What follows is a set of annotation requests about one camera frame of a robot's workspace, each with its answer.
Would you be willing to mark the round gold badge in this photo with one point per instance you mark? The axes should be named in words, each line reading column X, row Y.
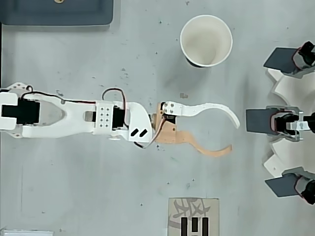
column 59, row 1

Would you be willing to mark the dark grey tray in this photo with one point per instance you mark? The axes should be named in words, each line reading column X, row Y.
column 49, row 12

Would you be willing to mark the black paper cup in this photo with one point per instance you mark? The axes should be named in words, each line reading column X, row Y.
column 204, row 41

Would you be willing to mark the grey motor unit with paddle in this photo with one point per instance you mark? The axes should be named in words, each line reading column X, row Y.
column 280, row 60
column 280, row 185
column 258, row 121

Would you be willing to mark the tan gripper black servo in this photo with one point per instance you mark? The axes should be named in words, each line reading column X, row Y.
column 168, row 134

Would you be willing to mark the white round machine base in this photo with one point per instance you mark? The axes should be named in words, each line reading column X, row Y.
column 295, row 93

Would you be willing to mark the cardboard card with black bars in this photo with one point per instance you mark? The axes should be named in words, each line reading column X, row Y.
column 177, row 221

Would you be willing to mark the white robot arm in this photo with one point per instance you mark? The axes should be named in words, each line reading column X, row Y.
column 73, row 115

